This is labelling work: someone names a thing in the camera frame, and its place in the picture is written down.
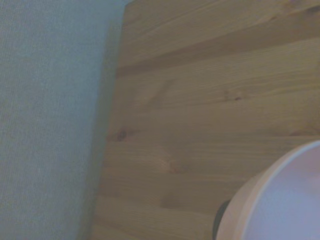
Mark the white round bowl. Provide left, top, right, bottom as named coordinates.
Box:
left=214, top=140, right=320, bottom=240

